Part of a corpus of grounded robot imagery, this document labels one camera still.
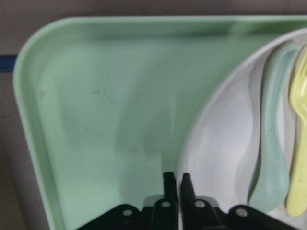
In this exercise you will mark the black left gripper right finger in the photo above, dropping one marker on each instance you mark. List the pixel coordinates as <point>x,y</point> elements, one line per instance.
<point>187,191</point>

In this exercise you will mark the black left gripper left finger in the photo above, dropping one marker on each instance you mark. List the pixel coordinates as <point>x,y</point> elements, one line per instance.
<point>170,186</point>

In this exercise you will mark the white round plate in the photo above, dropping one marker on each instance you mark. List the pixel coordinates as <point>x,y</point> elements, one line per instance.
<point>222,147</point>

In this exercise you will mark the grey-green plastic spoon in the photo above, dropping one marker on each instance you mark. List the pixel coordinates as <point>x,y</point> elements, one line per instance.
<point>272,180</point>

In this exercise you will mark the yellow plastic fork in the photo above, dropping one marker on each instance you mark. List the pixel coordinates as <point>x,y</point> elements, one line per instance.
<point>296,202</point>

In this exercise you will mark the light green tray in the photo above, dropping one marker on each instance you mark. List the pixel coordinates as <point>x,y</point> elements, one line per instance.
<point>107,103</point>

